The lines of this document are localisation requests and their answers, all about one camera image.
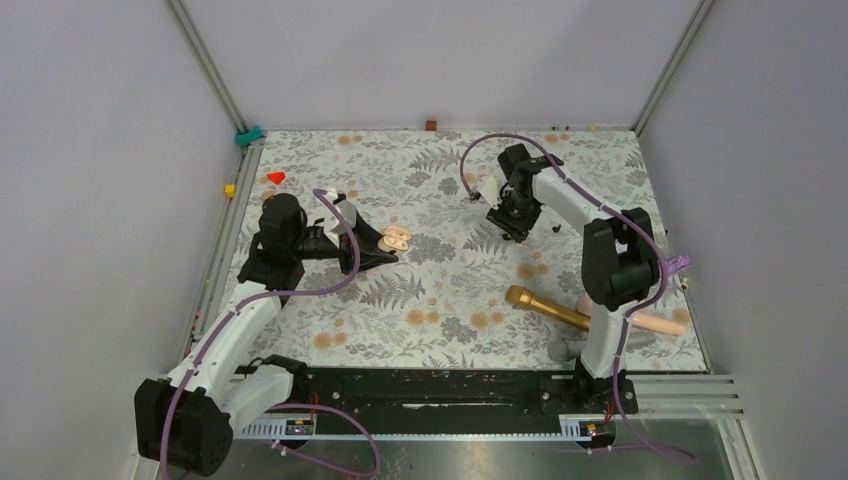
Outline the floral table mat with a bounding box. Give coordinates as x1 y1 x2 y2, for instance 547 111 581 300
203 129 709 374

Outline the purple glitter microphone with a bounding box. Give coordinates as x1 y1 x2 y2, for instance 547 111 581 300
665 254 692 276

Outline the pink microphone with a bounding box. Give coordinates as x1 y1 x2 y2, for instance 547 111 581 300
576 296 687 336

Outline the gold microphone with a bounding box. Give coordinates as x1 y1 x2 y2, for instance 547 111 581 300
505 285 591 332

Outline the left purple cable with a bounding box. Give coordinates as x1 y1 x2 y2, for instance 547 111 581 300
160 188 384 480

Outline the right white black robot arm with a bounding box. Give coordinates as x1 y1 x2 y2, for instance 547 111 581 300
487 145 661 412

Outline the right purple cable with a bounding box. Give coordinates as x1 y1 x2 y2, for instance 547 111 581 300
459 133 698 465

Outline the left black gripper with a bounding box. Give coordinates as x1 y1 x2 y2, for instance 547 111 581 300
291 212 399 275

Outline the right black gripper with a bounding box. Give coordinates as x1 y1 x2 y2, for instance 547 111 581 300
487 190 542 245

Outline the purple cable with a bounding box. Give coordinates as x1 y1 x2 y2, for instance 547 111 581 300
160 188 384 480
459 133 698 465

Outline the grey microphone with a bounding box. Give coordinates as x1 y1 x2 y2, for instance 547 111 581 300
547 331 657 363

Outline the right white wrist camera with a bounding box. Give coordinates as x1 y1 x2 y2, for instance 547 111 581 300
473 175 501 208

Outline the red triangular block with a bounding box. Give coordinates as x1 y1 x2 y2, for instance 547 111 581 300
266 171 286 185

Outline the pink earbud charging case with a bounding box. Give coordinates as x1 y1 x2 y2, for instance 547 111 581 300
377 226 412 252

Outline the teal block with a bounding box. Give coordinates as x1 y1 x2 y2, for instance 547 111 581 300
235 126 264 147

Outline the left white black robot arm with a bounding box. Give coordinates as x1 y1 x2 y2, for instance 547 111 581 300
134 189 401 479

